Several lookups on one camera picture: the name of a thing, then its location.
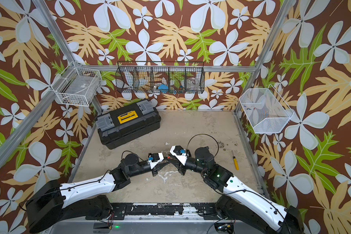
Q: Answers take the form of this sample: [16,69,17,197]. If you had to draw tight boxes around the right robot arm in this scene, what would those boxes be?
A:
[169,146,304,234]

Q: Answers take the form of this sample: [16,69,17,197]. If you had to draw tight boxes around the black plastic toolbox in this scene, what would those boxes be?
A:
[95,99,161,150]

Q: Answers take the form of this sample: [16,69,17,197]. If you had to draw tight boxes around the blue object in basket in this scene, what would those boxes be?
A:
[158,84,169,93]

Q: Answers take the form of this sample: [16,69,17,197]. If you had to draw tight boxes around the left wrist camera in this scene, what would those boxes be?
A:
[148,153,164,169]

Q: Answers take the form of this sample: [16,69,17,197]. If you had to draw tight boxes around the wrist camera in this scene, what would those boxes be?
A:
[148,153,164,169]
[170,145,188,166]

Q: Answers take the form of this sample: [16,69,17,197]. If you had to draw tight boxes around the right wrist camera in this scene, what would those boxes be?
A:
[170,145,188,166]

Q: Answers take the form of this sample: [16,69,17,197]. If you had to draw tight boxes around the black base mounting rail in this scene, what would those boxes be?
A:
[85,203,246,221]

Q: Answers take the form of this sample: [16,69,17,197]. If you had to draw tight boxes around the yellow handled screwdriver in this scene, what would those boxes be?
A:
[232,151,239,171]

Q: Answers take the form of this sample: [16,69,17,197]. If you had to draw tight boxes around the black wire shelf basket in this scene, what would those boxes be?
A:
[115,61,205,94]

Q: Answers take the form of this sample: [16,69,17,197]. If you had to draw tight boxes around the white wire basket right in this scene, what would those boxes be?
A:
[239,85,295,135]

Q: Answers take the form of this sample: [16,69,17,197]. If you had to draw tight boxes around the white wire basket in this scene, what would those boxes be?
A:
[52,62,102,107]
[239,85,295,135]

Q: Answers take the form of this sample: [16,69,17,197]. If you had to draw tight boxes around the white wire basket left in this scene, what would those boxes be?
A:
[52,62,102,107]

